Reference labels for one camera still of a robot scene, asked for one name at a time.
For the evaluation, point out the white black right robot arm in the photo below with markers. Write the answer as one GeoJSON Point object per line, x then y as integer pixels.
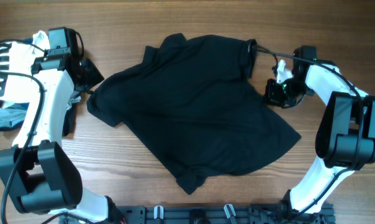
{"type": "Point", "coordinates": [345, 140]}

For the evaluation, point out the white black striped garment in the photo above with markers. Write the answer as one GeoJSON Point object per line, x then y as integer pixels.
{"type": "Point", "coordinates": [16, 59]}

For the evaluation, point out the black t-shirt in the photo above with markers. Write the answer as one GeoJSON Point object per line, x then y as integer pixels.
{"type": "Point", "coordinates": [190, 103]}

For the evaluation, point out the black mounting rail base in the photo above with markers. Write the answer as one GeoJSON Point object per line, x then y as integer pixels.
{"type": "Point", "coordinates": [227, 214]}

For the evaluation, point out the grey garment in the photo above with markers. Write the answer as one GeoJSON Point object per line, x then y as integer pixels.
{"type": "Point", "coordinates": [13, 116]}

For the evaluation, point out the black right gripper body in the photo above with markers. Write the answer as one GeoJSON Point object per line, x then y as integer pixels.
{"type": "Point", "coordinates": [288, 91]}

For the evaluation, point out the dark garment under pile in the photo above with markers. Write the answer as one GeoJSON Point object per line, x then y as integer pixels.
{"type": "Point", "coordinates": [69, 121]}

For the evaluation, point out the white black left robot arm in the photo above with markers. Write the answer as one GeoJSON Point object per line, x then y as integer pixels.
{"type": "Point", "coordinates": [37, 174]}

